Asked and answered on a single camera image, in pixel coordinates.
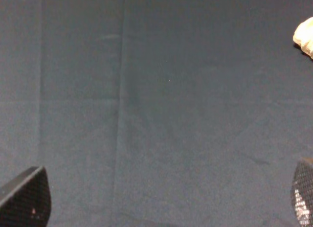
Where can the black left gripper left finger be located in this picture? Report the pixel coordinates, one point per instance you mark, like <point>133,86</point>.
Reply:
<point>25,201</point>

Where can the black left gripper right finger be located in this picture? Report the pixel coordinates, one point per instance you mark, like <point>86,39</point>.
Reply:
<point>302,192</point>

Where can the black tablecloth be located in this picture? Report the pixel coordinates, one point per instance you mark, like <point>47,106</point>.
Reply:
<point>157,113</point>

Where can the ridged tan bread loaf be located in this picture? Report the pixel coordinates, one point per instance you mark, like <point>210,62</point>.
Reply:
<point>303,36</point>

